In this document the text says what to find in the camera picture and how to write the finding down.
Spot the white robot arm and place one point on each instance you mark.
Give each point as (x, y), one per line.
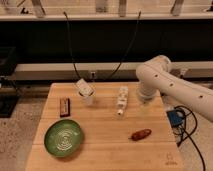
(154, 75)

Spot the clear plastic cup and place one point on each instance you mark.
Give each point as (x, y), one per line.
(87, 97)

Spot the dark brown rectangular block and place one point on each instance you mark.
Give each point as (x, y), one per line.
(64, 107)

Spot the brown sausage toy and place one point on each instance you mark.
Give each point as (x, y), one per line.
(139, 135)

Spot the green ceramic bowl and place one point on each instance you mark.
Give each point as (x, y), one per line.
(63, 138)

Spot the blue box on floor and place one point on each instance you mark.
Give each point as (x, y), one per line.
(175, 118)

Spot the black cart at left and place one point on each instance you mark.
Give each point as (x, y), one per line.
(8, 63)

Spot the wall power outlet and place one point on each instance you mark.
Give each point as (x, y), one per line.
(93, 75)

